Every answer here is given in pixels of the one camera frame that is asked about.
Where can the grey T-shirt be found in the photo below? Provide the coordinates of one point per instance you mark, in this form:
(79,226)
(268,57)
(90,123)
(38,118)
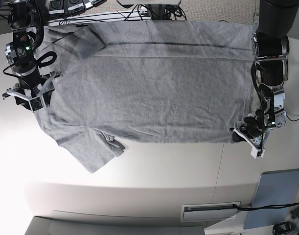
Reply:
(146,81)

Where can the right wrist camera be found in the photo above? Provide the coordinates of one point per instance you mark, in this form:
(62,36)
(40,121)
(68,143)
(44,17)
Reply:
(36,103)

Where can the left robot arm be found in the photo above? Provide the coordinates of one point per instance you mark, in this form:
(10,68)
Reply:
(272,21)

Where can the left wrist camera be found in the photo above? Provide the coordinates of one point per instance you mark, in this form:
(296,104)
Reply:
(257,153)

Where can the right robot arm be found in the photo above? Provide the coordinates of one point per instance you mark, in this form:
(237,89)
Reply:
(26,23)

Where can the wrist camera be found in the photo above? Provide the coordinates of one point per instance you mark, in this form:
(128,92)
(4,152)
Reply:
(257,153)
(36,103)

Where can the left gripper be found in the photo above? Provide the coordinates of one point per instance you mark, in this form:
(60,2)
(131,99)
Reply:
(252,129)

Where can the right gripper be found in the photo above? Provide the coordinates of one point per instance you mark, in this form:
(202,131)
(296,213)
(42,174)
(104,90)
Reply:
(44,89)

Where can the white cable slot tray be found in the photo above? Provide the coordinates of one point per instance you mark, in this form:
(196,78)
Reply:
(208,212)

